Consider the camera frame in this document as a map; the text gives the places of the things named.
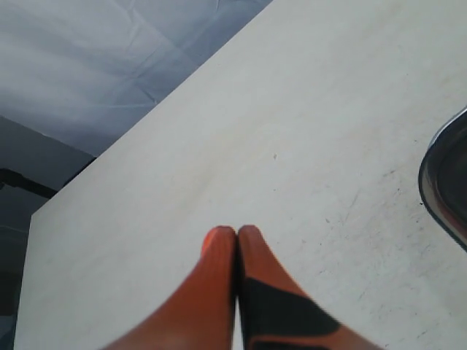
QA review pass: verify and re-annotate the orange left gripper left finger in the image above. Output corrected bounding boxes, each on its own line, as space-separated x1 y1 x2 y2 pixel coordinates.
106 226 236 349

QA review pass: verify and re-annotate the blue-grey backdrop cloth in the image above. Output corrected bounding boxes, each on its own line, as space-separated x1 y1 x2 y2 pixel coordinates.
0 0 274 322

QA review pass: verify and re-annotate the dark transparent lid orange seal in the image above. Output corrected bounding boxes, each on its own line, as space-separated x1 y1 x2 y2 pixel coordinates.
417 109 466 249

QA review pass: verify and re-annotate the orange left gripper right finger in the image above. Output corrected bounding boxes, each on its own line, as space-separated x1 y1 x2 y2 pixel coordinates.
238 225 377 349

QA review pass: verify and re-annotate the black stand pole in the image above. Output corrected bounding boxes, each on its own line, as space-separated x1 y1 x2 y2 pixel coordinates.
0 168 58 199

